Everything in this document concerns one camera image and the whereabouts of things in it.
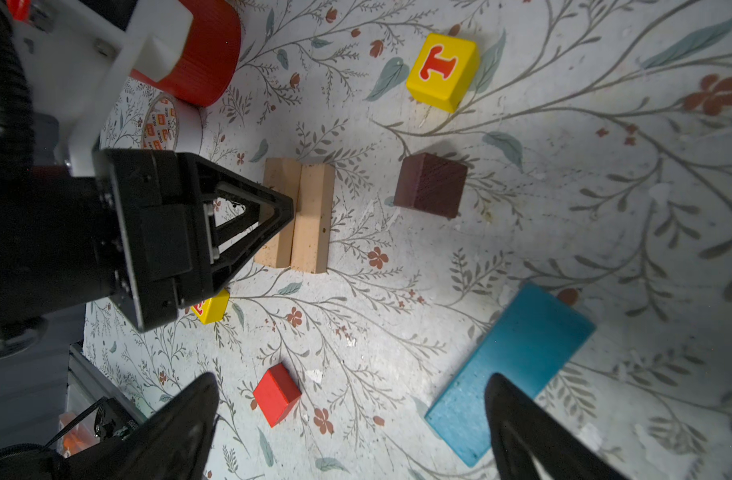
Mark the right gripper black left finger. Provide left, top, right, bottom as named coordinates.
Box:
left=71, top=372, right=219, bottom=479

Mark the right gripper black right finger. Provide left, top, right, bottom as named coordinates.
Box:
left=485, top=373, right=624, bottom=479

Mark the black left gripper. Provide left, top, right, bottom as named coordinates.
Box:
left=94, top=149, right=295, bottom=332

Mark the teal wooden plank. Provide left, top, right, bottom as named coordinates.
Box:
left=425, top=283, right=596, bottom=467

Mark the natural wood plank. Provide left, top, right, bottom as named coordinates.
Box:
left=253, top=157, right=304, bottom=269
left=291, top=163, right=335, bottom=274

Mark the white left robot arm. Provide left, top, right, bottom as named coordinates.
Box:
left=0, top=1, right=295, bottom=359

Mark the yellow letter E cube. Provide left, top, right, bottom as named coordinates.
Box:
left=191, top=289, right=230, bottom=325

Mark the red wooden cube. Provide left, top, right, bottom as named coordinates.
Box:
left=253, top=363, right=301, bottom=428

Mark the red pencil cup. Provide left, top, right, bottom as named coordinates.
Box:
left=131, top=0, right=241, bottom=107

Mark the dark purple wooden cube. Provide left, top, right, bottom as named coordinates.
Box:
left=393, top=153, right=468, bottom=219

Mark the yellow letter T cube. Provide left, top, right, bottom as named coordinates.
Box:
left=406, top=33, right=481, bottom=113

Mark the black corrugated cable conduit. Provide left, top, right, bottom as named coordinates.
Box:
left=0, top=0, right=36, bottom=199

